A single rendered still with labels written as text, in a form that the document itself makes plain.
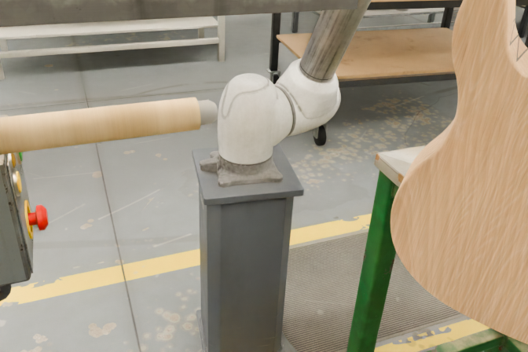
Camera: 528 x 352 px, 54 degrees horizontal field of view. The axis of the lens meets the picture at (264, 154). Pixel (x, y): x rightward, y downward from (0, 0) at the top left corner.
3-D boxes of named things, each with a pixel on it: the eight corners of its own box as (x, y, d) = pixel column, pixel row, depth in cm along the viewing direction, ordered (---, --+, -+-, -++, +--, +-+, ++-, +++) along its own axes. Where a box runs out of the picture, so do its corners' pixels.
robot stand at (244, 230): (196, 313, 192) (192, 148, 157) (267, 303, 198) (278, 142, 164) (206, 376, 168) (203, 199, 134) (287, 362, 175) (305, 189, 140)
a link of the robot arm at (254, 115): (206, 147, 147) (205, 74, 136) (256, 131, 157) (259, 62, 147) (239, 171, 136) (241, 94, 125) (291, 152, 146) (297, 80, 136)
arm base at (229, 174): (196, 155, 154) (196, 139, 151) (268, 150, 159) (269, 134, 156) (204, 189, 138) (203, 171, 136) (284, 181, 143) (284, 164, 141)
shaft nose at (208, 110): (200, 126, 50) (198, 102, 49) (194, 123, 52) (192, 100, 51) (220, 124, 50) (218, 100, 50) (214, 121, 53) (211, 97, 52)
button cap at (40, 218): (23, 239, 78) (17, 218, 76) (23, 223, 81) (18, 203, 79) (49, 234, 79) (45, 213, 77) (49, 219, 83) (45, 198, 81)
